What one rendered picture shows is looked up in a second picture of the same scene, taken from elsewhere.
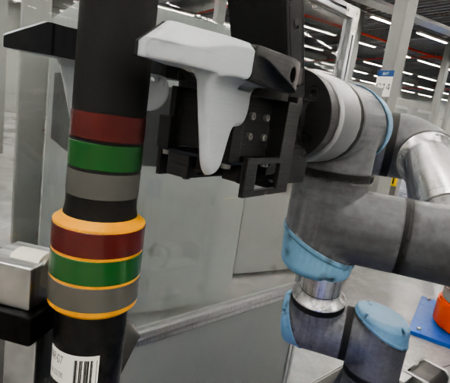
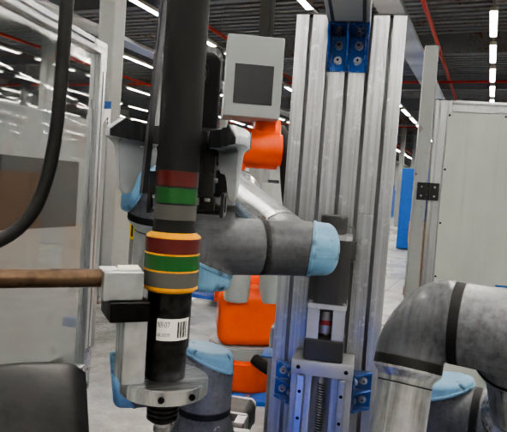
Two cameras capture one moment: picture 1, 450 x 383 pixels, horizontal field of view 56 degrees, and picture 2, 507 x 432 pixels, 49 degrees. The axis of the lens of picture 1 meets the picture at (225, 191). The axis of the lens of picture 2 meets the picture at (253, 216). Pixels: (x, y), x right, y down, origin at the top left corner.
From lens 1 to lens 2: 0.33 m
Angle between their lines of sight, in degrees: 36
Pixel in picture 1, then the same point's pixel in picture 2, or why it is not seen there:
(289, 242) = not seen: hidden behind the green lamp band
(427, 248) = (283, 249)
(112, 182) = (193, 209)
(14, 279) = (132, 281)
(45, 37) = (125, 127)
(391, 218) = (257, 233)
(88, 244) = (188, 246)
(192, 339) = not seen: outside the picture
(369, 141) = not seen: hidden behind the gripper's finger
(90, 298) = (189, 278)
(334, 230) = (222, 249)
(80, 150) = (178, 193)
